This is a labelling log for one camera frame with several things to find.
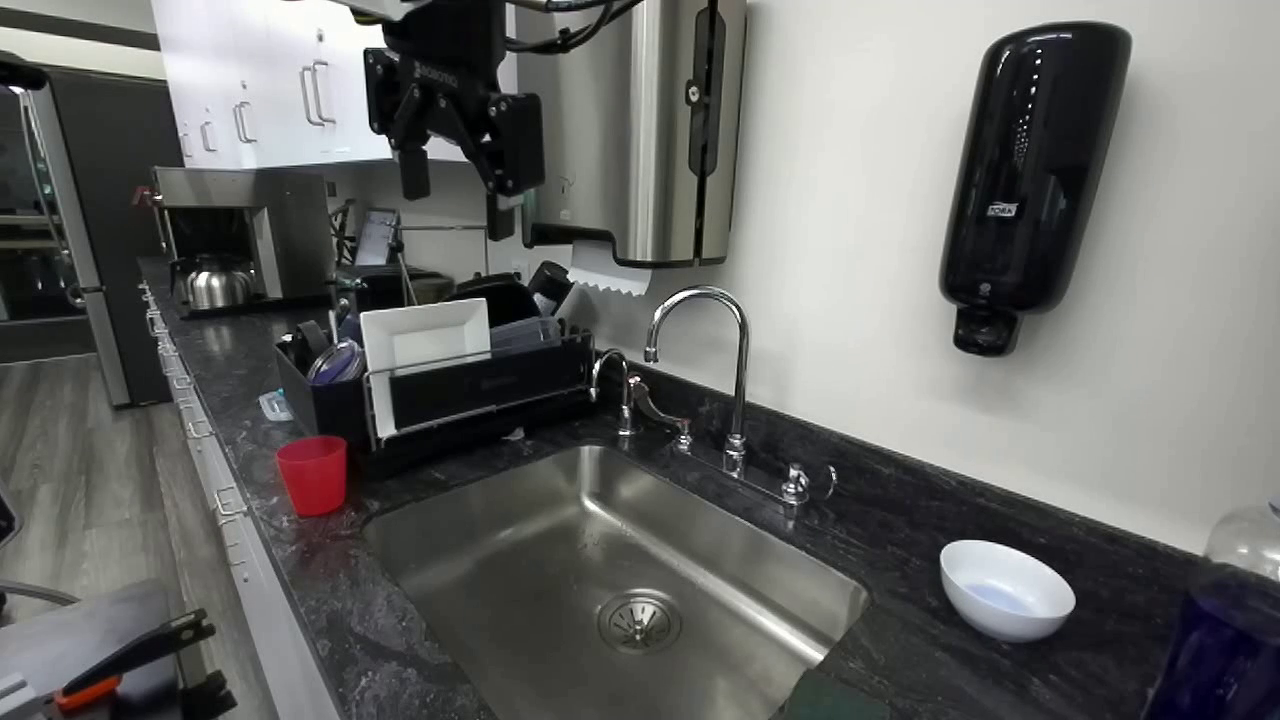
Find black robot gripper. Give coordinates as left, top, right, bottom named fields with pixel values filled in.
left=363, top=0, right=544, bottom=242

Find red plastic cup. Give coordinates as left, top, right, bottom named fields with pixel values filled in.
left=277, top=435, right=348, bottom=517

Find stainless steel sink basin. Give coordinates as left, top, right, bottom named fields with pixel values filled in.
left=367, top=445, right=870, bottom=720

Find sink drain strainer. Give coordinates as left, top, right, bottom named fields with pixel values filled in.
left=596, top=587, right=683, bottom=651

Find white upper cabinet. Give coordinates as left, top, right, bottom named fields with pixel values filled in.
left=149, top=0, right=524, bottom=174

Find steel paper towel dispenser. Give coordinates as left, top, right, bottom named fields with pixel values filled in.
left=517, top=0, right=748, bottom=267

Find white rectangular plate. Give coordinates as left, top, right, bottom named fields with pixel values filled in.
left=362, top=297, right=494, bottom=442

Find black dish drying rack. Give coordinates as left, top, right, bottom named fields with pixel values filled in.
left=277, top=276, right=591, bottom=475

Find steel kettle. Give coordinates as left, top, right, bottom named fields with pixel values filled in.
left=184, top=267, right=258, bottom=313

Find chrome gooseneck faucet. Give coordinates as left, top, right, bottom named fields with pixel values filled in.
left=640, top=286, right=846, bottom=514

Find white ceramic bowl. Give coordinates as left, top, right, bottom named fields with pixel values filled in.
left=939, top=542, right=1076, bottom=643

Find clear glass jar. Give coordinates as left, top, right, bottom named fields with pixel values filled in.
left=1203, top=503, right=1280, bottom=585

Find blue glass bottle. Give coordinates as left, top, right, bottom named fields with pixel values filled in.
left=1143, top=578, right=1280, bottom=720

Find black wall soap dispenser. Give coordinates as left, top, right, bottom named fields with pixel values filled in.
left=939, top=22, right=1132, bottom=358

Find orange handled pliers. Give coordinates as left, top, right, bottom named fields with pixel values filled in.
left=51, top=608, right=218, bottom=715

